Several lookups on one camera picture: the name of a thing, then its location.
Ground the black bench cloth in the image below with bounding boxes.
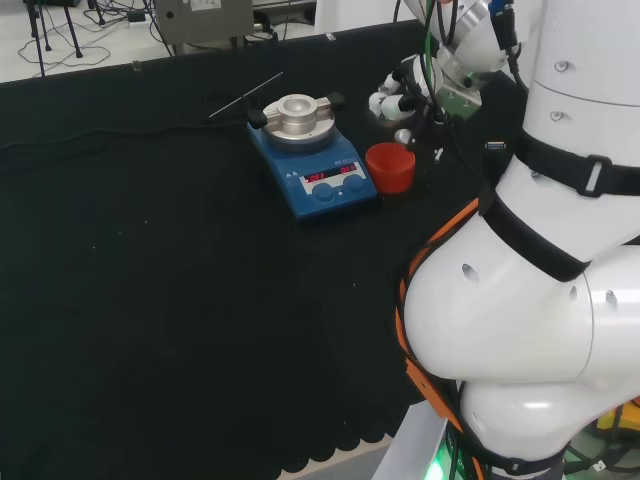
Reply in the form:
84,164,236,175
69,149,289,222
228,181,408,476
0,19,531,475

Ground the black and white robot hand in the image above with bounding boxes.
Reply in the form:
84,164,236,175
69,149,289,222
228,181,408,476
368,53,444,152

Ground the black tripod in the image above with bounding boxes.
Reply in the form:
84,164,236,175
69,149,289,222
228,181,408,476
22,0,86,79

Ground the clear round-bottom flask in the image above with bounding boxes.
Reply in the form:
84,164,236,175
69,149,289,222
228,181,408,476
367,93,419,147

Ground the black cable on cloth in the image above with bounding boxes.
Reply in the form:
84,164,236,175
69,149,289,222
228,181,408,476
0,92,256,174

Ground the heater with blue base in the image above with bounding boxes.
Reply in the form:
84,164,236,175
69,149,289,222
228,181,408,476
246,92,379,225

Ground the glass rod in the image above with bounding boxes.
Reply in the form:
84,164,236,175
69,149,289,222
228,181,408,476
208,70,285,120

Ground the grey metal box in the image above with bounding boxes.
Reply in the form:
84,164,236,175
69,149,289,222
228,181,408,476
153,0,254,56

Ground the red round cup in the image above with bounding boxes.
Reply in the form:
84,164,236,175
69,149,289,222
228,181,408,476
364,142,417,196

